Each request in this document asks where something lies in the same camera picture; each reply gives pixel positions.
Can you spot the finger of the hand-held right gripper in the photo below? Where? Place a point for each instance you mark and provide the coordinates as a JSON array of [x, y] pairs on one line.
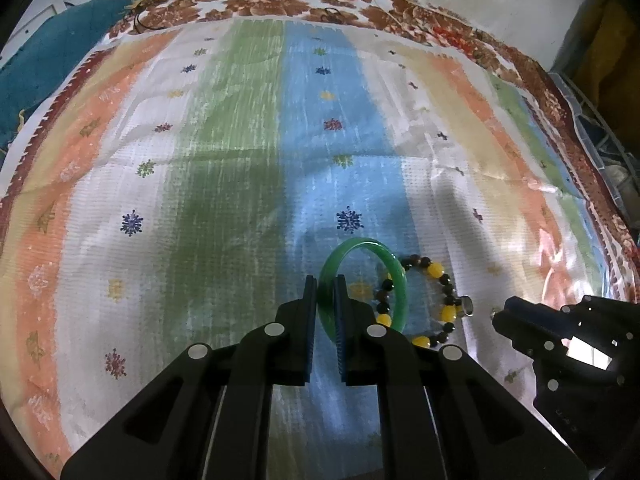
[[540, 315], [530, 337]]

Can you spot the teal cloth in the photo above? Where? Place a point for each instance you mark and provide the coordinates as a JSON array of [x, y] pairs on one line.
[[50, 60]]

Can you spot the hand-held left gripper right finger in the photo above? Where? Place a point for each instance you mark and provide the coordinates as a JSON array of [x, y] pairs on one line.
[[342, 325]]

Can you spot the striped colourful cloth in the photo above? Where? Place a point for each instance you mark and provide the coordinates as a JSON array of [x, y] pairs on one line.
[[225, 160]]

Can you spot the yellow garment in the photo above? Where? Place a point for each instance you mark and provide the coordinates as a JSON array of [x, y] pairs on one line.
[[615, 60]]

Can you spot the plaid storage container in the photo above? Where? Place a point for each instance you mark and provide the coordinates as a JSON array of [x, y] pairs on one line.
[[565, 95]]

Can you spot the green jade bangle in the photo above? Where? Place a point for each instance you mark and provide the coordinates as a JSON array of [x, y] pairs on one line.
[[395, 280]]

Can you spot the white bed headboard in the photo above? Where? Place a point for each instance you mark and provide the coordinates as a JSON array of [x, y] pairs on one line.
[[40, 22]]

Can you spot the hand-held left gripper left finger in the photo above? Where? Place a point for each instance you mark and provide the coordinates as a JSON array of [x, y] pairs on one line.
[[310, 320]]

